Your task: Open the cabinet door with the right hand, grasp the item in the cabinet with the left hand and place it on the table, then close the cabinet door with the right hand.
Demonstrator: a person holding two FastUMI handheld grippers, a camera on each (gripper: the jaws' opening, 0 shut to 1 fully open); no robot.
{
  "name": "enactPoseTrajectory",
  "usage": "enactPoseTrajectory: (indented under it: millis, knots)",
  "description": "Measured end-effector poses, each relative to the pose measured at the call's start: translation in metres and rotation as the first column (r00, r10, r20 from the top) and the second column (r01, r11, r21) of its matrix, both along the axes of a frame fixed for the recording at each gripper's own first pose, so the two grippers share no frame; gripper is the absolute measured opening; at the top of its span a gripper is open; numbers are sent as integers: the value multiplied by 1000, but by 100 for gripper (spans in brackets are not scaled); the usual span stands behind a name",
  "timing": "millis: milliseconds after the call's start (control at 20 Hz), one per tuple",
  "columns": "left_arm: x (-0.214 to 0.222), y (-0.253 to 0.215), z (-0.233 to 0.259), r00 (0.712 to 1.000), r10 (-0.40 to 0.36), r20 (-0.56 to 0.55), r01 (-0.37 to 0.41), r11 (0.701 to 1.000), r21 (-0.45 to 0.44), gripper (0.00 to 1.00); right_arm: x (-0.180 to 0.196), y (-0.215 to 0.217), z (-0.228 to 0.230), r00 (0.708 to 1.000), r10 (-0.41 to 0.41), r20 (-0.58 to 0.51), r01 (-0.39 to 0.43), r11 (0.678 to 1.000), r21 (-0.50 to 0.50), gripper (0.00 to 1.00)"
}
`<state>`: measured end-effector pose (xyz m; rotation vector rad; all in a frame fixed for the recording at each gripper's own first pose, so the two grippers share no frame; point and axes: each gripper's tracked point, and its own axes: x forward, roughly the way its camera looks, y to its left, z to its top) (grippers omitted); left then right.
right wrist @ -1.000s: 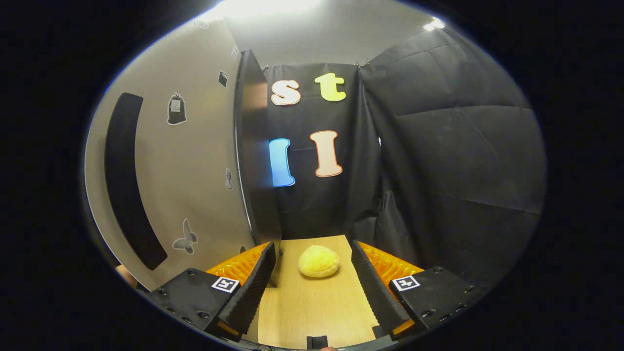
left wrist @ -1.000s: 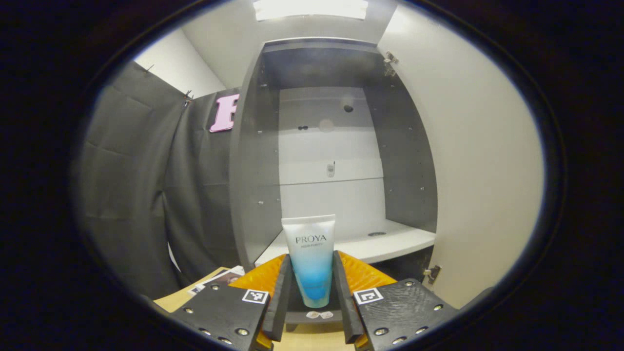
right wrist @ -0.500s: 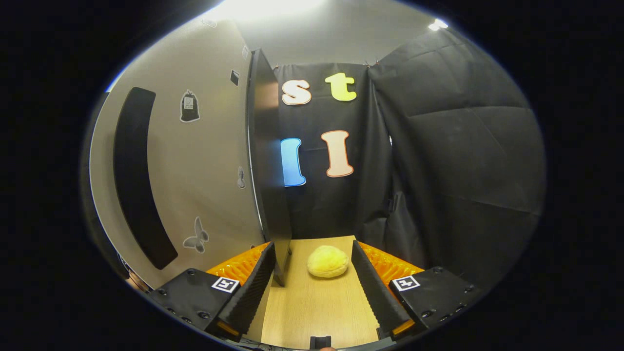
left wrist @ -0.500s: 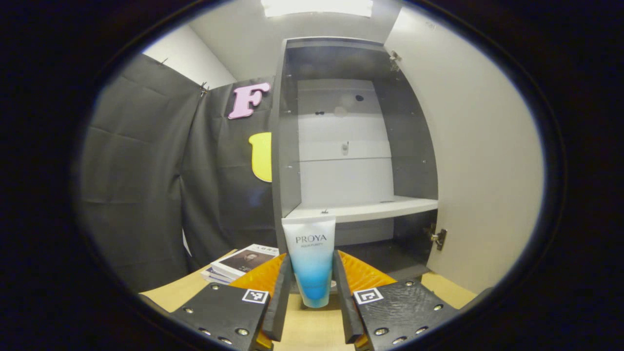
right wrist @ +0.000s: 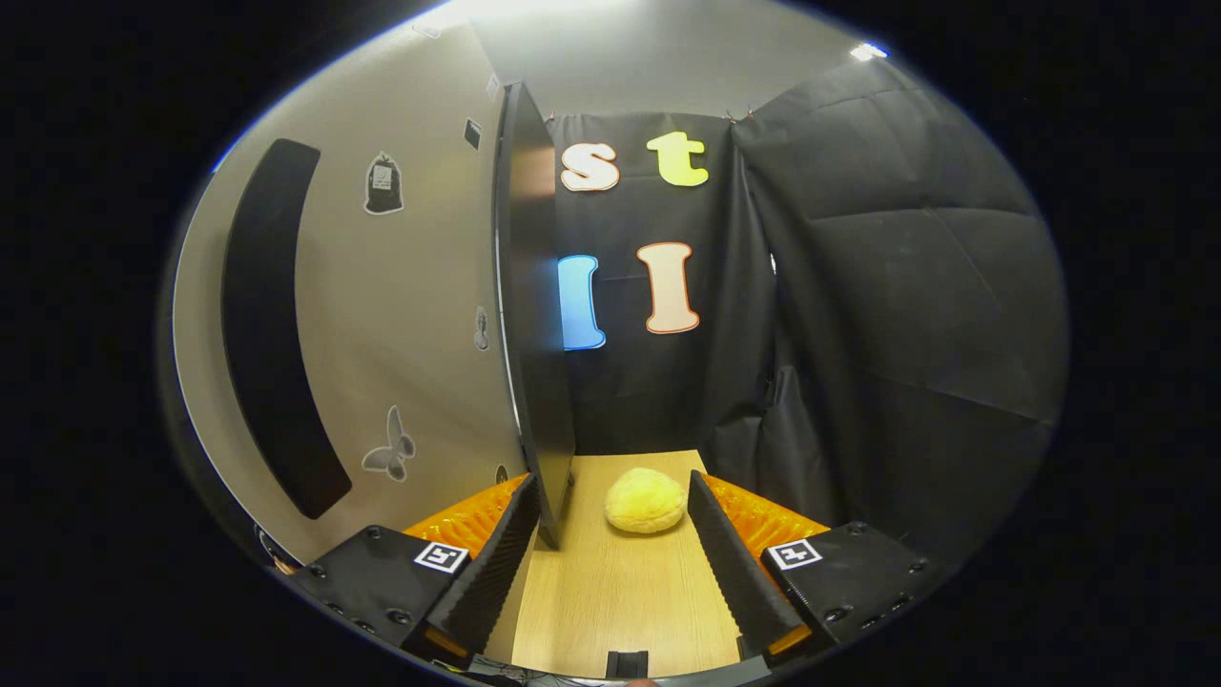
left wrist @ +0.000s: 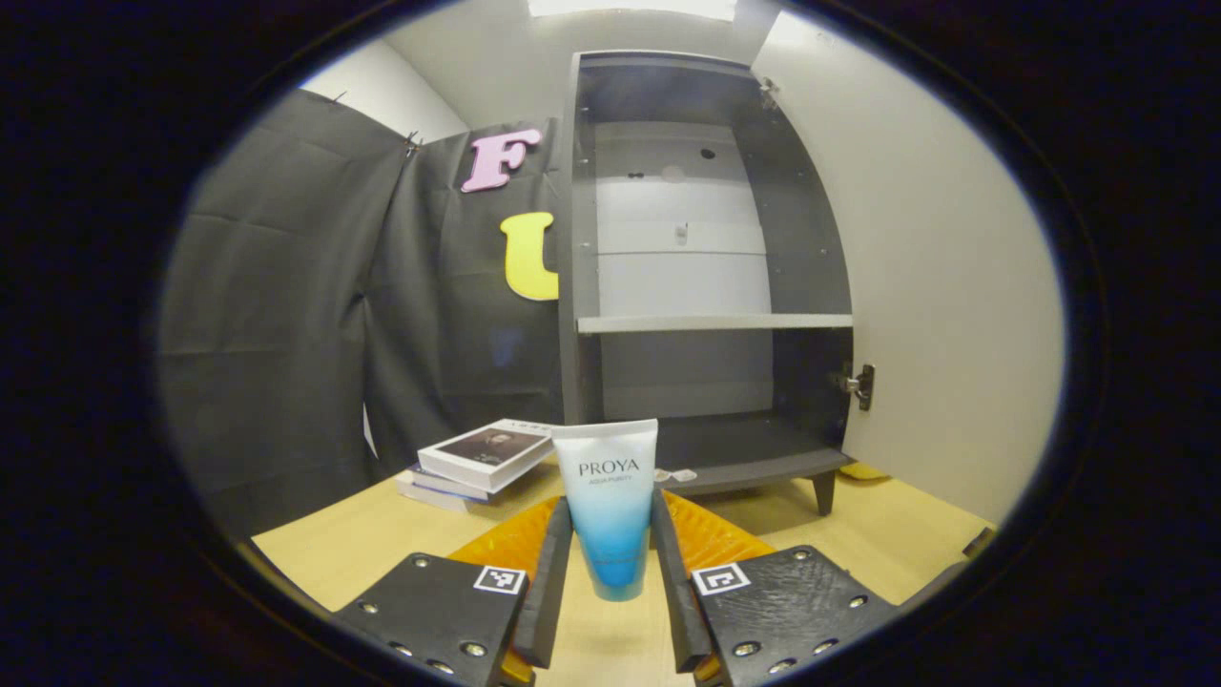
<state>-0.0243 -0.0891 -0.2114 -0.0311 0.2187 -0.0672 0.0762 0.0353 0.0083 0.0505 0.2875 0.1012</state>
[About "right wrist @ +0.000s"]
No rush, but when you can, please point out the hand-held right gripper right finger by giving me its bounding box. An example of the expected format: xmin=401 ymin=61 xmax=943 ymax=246
xmin=687 ymin=469 xmax=931 ymax=666

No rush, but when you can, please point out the black door handle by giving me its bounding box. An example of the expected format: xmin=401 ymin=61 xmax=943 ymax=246
xmin=221 ymin=138 xmax=354 ymax=521

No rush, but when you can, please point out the grey cabinet door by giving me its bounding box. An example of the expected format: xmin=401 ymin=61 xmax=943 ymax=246
xmin=172 ymin=24 xmax=547 ymax=566

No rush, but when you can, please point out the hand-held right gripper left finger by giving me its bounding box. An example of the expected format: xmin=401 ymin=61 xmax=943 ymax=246
xmin=286 ymin=472 xmax=543 ymax=669

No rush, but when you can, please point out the black backdrop cloth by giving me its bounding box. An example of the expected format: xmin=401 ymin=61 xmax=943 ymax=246
xmin=548 ymin=57 xmax=1071 ymax=566

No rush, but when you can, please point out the yellow round sponge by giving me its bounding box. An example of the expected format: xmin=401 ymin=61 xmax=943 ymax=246
xmin=604 ymin=467 xmax=688 ymax=535

